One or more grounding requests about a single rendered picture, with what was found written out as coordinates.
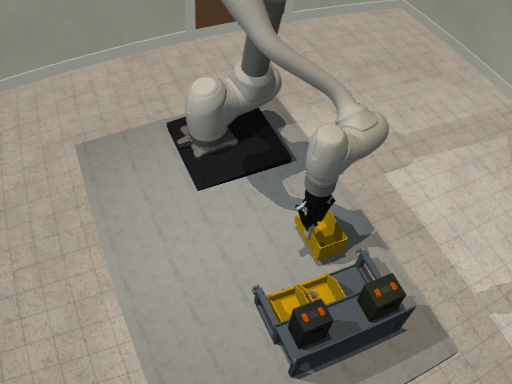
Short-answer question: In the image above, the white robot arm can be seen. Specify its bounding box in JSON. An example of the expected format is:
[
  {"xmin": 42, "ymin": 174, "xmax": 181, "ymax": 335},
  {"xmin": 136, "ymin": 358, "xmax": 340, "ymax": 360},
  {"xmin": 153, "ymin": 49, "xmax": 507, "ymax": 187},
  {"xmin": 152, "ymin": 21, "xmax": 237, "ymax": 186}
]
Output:
[{"xmin": 177, "ymin": 0, "xmax": 389, "ymax": 197}]

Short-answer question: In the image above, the grey metal shelf rack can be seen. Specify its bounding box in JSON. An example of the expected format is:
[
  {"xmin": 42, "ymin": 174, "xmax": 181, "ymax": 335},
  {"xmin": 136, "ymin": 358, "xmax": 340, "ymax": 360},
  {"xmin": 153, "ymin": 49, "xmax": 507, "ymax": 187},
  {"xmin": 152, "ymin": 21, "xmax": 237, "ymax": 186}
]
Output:
[{"xmin": 252, "ymin": 248, "xmax": 416, "ymax": 377}]

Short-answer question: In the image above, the black case with orange latches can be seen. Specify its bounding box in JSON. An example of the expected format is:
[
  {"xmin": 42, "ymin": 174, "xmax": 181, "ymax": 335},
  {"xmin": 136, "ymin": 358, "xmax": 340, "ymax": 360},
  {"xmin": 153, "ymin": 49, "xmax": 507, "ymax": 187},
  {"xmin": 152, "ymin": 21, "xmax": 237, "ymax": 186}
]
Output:
[{"xmin": 288, "ymin": 299, "xmax": 333, "ymax": 349}]

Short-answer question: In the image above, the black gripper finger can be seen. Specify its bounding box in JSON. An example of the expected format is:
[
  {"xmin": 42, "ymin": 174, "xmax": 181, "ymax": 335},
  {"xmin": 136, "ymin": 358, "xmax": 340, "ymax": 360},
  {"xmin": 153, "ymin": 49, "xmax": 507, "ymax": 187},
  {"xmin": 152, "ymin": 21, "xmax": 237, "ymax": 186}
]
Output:
[
  {"xmin": 311, "ymin": 194, "xmax": 335, "ymax": 234},
  {"xmin": 295, "ymin": 201, "xmax": 317, "ymax": 239}
]

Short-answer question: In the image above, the dark green case with orange latches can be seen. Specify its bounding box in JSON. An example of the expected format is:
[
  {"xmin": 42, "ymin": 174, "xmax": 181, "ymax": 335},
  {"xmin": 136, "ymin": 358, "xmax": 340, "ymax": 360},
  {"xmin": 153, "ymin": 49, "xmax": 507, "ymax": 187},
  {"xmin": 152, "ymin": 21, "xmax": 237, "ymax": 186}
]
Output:
[{"xmin": 357, "ymin": 273, "xmax": 406, "ymax": 322}]

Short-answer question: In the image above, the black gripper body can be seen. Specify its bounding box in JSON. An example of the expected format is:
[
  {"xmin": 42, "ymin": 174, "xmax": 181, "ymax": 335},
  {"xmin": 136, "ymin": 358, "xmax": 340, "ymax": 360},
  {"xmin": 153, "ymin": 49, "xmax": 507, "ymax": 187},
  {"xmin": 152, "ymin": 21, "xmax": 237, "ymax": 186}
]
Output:
[{"xmin": 303, "ymin": 189, "xmax": 331, "ymax": 210}]

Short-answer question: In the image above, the yellow bin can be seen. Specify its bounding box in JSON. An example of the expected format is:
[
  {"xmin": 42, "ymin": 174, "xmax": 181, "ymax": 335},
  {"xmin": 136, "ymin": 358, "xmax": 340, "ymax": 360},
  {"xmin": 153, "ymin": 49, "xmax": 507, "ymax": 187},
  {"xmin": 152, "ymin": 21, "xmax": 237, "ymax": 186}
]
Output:
[
  {"xmin": 295, "ymin": 210, "xmax": 348, "ymax": 261},
  {"xmin": 298, "ymin": 273, "xmax": 346, "ymax": 305},
  {"xmin": 266, "ymin": 285, "xmax": 309, "ymax": 322}
]

